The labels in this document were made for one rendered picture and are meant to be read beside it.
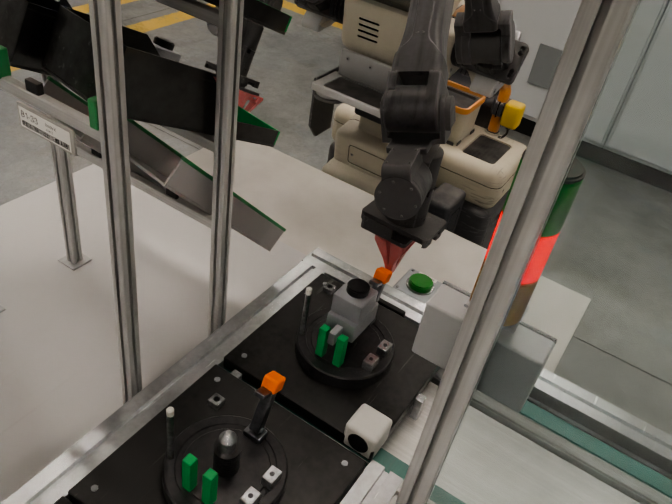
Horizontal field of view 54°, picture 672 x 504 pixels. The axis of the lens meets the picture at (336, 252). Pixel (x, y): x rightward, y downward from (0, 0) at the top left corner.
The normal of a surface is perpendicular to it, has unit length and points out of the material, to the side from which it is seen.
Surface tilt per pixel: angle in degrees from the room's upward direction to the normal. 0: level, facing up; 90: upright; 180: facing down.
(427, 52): 42
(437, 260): 0
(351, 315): 90
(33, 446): 0
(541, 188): 90
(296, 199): 0
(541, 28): 90
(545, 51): 90
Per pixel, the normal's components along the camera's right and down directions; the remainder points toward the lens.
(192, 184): 0.72, 0.51
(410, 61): -0.31, -0.30
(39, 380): 0.14, -0.78
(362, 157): -0.55, 0.56
